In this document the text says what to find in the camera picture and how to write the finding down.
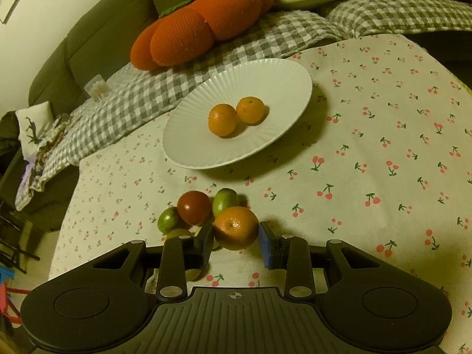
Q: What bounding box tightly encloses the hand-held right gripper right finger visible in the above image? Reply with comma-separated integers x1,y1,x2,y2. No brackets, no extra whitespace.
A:
258,221,385,300

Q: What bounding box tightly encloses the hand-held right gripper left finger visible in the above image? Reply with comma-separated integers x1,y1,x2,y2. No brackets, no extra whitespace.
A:
90,224,215,303

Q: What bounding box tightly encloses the yellowish lime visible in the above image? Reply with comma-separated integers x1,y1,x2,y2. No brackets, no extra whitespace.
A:
183,241,221,280
165,228,192,242

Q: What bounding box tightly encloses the large orange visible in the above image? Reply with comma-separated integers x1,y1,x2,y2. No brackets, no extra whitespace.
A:
213,206,259,251

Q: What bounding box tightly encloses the red tomato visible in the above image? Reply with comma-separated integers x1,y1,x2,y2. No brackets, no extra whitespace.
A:
177,191,214,226

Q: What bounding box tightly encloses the green lime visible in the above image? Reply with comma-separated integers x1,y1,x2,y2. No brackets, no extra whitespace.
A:
158,206,183,234
212,188,240,219

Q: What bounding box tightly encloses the white ribbed plate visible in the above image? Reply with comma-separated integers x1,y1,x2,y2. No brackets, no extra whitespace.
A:
162,58,313,170

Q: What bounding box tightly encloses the small orange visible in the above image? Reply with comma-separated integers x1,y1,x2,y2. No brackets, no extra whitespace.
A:
236,96,266,125
208,104,237,138

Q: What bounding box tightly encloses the cherry print tablecloth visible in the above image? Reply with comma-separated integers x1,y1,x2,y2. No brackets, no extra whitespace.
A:
48,31,472,354

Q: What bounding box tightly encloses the grey checkered blanket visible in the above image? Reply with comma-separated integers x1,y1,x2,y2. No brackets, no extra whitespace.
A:
15,0,472,211

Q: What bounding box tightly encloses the ruffled floral cloth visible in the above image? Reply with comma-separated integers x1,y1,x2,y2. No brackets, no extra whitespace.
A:
22,112,72,192

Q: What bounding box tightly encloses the clear cotton swab box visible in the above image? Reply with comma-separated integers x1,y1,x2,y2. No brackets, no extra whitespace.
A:
84,75,110,100

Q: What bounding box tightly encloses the purple cloth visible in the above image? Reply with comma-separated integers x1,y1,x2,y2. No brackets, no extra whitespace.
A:
20,157,35,192

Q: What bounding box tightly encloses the blue and red plastic toy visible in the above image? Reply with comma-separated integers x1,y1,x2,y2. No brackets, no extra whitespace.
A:
0,265,34,327

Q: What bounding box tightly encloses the orange pumpkin cushion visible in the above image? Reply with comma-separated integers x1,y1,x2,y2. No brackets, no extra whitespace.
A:
130,0,274,71

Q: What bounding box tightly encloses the white pillow with figure print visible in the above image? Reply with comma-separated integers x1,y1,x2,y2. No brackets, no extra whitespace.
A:
15,101,56,155

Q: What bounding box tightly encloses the dark jacket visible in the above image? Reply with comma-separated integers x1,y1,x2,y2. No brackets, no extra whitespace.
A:
0,112,23,148

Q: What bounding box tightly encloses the olive green sofa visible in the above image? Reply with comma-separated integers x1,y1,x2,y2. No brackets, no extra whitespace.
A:
0,0,259,231

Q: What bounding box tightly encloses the dark metal frame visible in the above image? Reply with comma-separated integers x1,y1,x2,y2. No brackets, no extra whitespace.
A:
0,199,41,273

